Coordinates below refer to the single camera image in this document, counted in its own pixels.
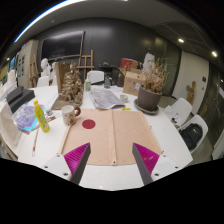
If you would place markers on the black backpack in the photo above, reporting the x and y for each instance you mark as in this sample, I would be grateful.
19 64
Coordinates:
191 135

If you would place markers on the white chair with backpack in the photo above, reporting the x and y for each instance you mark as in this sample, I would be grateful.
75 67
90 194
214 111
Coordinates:
199 120

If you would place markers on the dark red round coaster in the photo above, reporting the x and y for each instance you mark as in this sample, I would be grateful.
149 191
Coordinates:
88 124

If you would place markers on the small white cup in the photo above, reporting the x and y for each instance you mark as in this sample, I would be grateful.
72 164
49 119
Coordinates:
124 98

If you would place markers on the golden statue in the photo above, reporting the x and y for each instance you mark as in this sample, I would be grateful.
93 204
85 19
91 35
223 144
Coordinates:
72 87

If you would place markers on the yellow drink bottle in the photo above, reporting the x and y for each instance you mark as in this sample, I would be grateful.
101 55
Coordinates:
41 117

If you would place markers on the cardboard box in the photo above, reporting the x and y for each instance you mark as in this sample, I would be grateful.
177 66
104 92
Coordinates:
132 82

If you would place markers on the metal kettle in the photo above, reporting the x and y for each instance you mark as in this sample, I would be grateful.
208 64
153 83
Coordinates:
107 82

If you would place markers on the green labelled jar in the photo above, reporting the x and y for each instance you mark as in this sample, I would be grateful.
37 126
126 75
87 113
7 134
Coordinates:
87 86

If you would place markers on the newspaper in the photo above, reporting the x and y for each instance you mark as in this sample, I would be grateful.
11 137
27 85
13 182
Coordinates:
105 99

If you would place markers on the beige cloth mat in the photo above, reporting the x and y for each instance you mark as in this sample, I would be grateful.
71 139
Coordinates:
112 139

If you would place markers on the white plaster bust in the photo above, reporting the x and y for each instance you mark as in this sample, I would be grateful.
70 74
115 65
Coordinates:
45 67

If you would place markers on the black wall screen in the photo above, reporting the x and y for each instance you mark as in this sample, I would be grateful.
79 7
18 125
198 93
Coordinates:
63 45

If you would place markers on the dried plant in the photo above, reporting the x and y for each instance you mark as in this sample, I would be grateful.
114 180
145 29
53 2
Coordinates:
156 77

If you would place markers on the black box stack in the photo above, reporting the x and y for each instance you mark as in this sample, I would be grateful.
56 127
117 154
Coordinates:
18 97

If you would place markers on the colourful book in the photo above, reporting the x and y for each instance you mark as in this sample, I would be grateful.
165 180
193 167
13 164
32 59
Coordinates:
25 119

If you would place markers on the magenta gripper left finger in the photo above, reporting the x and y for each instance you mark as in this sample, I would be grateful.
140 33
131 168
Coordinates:
77 160

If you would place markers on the wooden easel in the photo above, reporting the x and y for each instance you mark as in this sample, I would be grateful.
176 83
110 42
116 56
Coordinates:
86 63

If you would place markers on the white chair behind table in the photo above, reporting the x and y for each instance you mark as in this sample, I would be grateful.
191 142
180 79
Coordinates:
95 76

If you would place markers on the grey plant pot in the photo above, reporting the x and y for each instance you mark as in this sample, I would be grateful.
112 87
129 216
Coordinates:
148 100

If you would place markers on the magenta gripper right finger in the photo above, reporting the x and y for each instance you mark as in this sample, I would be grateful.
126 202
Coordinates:
146 161

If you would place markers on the white patterned mug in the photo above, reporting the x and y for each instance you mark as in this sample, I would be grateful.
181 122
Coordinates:
69 114

